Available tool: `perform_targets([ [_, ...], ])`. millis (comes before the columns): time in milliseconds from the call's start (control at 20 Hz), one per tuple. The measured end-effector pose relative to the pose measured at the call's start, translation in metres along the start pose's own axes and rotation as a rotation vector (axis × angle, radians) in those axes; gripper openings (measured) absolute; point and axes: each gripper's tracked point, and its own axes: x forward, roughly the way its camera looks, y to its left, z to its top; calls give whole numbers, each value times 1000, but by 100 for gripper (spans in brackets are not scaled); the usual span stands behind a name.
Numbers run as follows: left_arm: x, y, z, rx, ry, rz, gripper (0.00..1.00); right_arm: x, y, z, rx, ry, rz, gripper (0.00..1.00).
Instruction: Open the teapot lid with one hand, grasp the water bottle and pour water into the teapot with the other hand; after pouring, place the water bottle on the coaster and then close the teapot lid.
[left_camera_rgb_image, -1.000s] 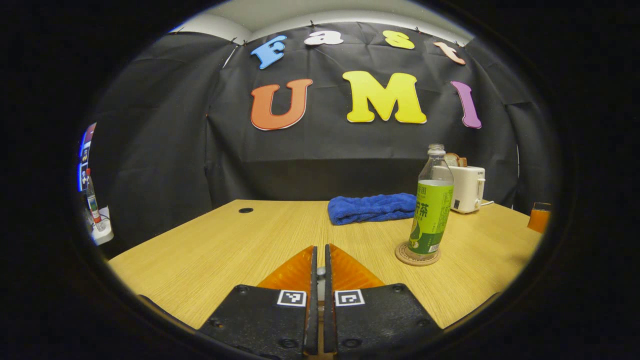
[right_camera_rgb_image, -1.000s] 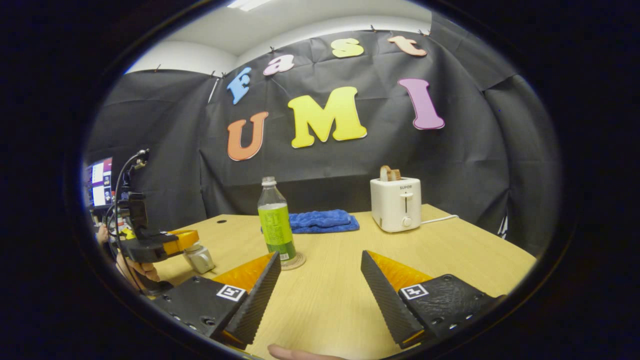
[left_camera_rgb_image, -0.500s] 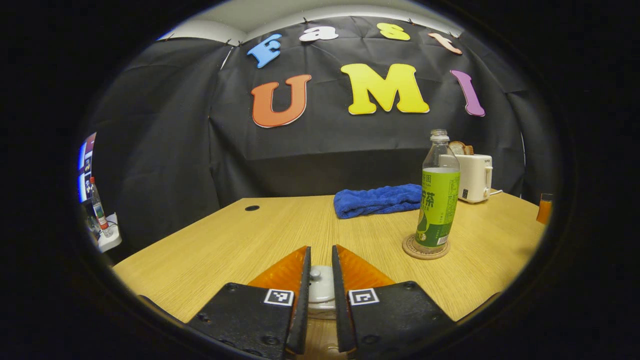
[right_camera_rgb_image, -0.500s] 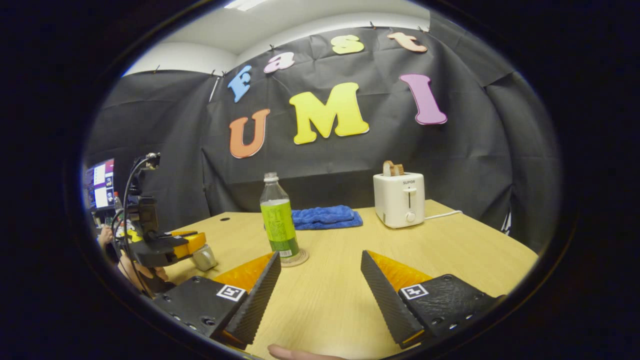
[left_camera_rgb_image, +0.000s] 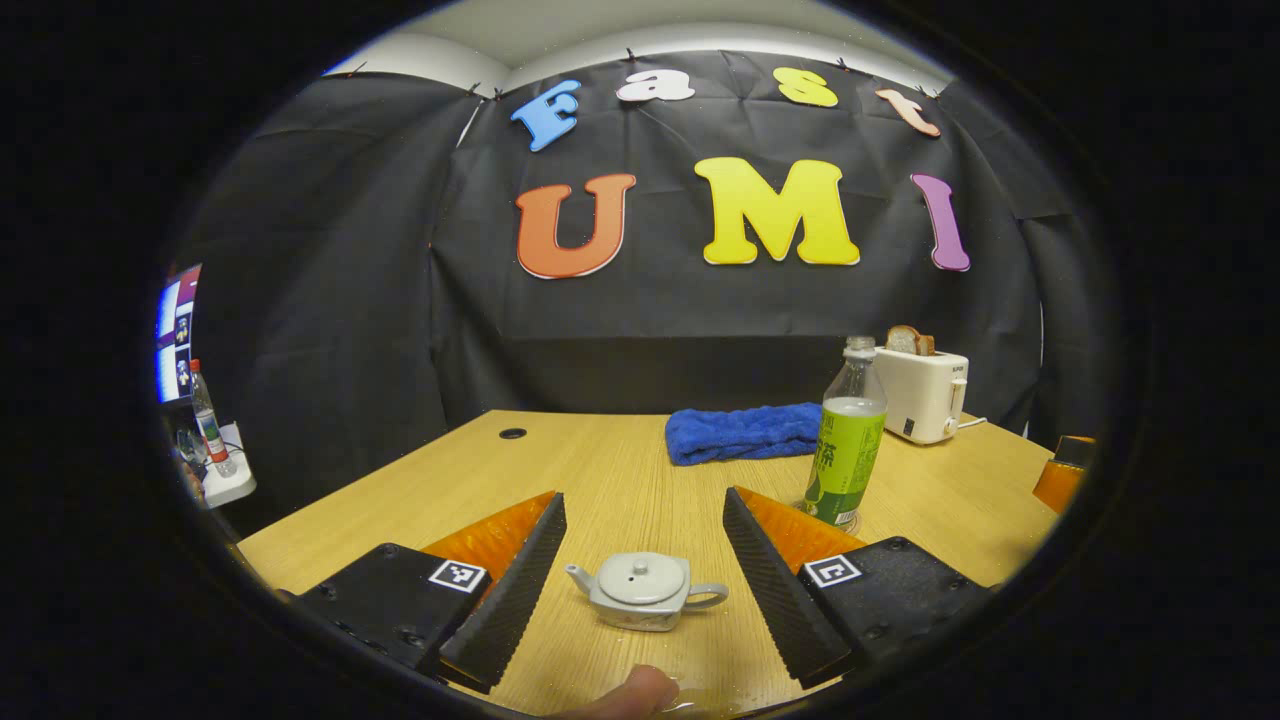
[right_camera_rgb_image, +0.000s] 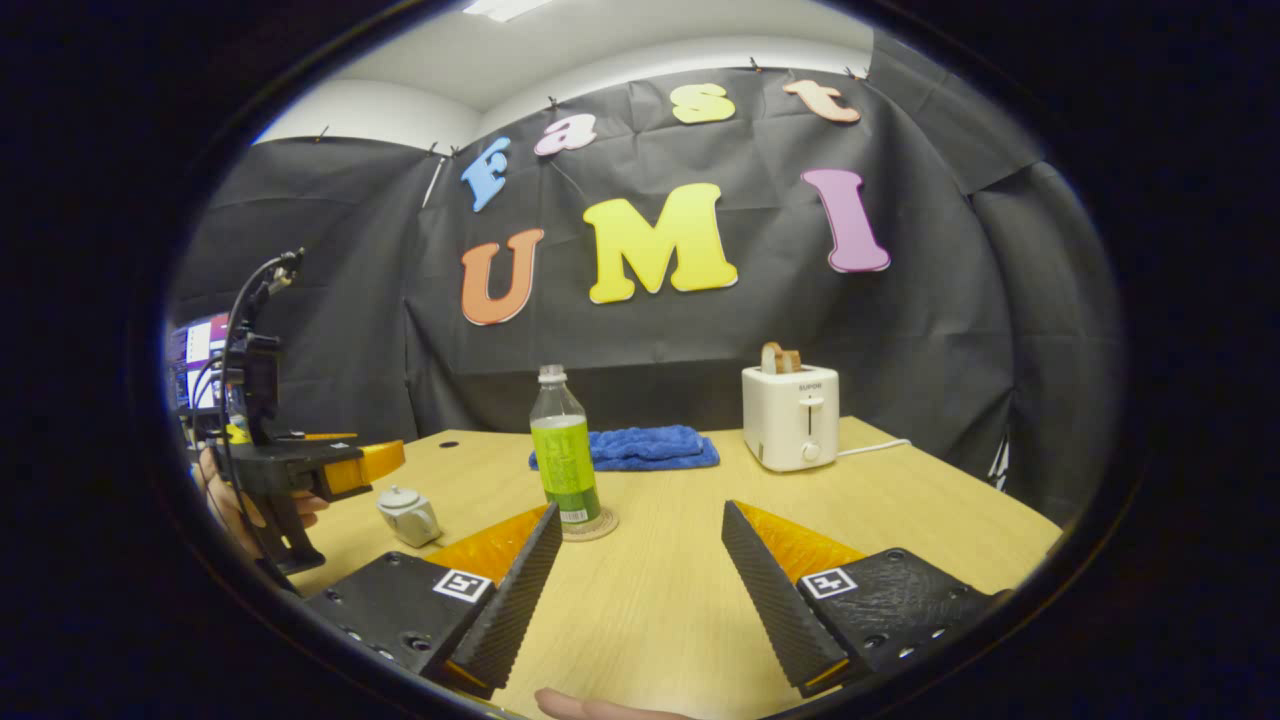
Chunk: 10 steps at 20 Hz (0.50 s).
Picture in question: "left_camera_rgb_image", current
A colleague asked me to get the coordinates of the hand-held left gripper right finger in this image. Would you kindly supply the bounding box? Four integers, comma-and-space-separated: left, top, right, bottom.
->
722, 486, 993, 691

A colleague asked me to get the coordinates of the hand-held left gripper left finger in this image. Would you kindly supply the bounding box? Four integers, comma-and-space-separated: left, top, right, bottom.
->
295, 490, 568, 696

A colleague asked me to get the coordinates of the white ceramic teacup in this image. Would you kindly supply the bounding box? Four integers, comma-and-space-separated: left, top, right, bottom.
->
565, 552, 730, 633

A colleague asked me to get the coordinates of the white teacup lid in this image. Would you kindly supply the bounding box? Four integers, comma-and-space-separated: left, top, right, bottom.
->
593, 552, 691, 607

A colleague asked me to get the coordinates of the green label water bottle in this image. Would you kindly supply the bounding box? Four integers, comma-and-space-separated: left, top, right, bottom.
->
803, 336, 889, 531

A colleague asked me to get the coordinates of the red cap plastic bottle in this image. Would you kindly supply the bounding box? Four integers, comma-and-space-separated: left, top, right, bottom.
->
189, 359, 239, 479

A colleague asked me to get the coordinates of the white toaster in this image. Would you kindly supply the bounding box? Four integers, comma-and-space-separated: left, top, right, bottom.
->
872, 346, 970, 445

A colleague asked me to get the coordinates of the blue towel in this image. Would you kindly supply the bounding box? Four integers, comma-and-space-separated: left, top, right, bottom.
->
665, 402, 825, 467

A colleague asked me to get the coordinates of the small white side table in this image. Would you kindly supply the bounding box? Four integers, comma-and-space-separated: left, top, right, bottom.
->
195, 422, 258, 509

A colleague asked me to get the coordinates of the black backdrop cloth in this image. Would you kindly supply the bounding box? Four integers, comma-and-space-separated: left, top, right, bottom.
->
175, 50, 1111, 541

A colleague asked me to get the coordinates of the computer monitor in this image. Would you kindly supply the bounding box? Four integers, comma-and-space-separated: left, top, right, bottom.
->
155, 263, 204, 404

